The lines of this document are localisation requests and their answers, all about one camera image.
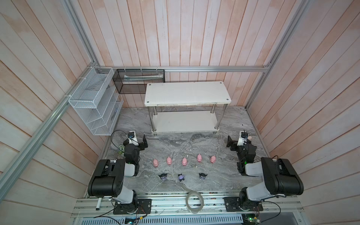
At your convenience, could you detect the black purple figure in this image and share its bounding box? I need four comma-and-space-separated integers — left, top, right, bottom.
159, 173, 167, 181
199, 173, 208, 180

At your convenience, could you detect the black mesh basket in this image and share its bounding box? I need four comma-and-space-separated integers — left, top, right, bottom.
112, 68, 166, 94

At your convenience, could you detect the white marker pen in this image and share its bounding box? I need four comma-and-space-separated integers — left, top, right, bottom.
96, 198, 102, 211

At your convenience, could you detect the white two-tier shelf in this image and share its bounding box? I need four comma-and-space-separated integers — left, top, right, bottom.
144, 81, 232, 134

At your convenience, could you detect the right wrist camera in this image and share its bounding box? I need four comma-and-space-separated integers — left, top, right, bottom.
237, 130, 248, 146

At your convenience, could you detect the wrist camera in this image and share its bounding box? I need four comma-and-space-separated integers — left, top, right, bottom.
127, 131, 139, 146
237, 130, 248, 146

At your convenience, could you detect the white wire mesh rack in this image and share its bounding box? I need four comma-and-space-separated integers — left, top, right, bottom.
68, 67, 124, 136

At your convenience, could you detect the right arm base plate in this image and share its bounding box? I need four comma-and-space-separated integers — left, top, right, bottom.
224, 197, 263, 212

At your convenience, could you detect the purple figure middle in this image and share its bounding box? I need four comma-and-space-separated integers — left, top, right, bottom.
178, 173, 185, 182

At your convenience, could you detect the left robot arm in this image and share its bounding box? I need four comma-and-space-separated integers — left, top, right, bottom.
88, 131, 148, 214

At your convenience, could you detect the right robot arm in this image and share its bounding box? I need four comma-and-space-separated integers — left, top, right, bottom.
224, 132, 304, 212

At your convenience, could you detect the clear tape roll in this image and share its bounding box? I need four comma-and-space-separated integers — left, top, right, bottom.
185, 191, 204, 214

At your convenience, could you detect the green frog block toy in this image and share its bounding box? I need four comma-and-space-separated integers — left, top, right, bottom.
118, 145, 125, 156

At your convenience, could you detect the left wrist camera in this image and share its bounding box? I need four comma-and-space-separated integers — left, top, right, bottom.
127, 131, 139, 146

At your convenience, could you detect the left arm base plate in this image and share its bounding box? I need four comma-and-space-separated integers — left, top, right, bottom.
113, 199, 152, 215

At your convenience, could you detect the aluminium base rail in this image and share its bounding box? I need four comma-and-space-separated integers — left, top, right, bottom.
71, 191, 305, 218

